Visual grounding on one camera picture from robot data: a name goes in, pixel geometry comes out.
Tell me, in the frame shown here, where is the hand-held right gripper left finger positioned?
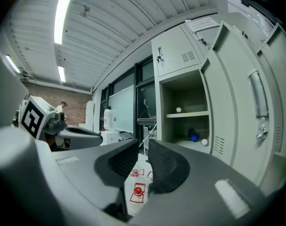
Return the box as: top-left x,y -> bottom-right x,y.
50,138 -> 139,223

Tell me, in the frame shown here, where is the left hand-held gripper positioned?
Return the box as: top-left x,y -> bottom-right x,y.
19,95 -> 104,151

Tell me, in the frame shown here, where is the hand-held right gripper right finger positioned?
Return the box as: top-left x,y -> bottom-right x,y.
128,139 -> 274,226

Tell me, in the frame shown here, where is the tall grey locker door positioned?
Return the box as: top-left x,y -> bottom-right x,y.
200,20 -> 284,188

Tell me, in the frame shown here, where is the small grey locker door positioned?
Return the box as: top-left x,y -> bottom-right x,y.
155,26 -> 202,78

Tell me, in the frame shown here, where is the grey locker door with notice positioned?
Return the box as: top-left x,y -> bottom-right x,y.
183,17 -> 222,56

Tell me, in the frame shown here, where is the grey locker door with film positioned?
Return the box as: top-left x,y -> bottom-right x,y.
227,8 -> 277,54

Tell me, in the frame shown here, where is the grey metal locker cabinet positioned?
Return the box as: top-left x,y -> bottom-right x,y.
151,0 -> 286,197

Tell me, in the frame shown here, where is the white cabinet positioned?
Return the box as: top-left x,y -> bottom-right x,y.
85,100 -> 95,130

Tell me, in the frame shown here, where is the white cardboard box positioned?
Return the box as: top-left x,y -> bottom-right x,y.
100,130 -> 120,146

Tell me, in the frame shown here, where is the white plastic jug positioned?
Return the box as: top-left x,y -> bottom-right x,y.
103,108 -> 117,131

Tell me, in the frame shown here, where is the whiteboard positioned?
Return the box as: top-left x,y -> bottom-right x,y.
108,85 -> 135,134

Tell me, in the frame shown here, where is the clear capped bottle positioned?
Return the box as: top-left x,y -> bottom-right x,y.
130,168 -> 145,178

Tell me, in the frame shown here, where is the blue bottle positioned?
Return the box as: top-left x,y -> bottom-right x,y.
187,128 -> 200,143

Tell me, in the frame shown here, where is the white rod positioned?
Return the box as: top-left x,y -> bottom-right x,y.
138,123 -> 158,148

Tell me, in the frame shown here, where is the short ceiling light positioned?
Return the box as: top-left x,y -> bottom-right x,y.
5,54 -> 21,74
57,65 -> 66,83

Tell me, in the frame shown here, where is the black framed window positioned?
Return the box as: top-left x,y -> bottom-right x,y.
100,55 -> 157,142

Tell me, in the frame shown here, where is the long ceiling light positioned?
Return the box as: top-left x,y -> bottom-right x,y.
53,0 -> 76,45

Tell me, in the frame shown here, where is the white paper notice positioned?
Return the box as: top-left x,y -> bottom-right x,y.
184,17 -> 220,33

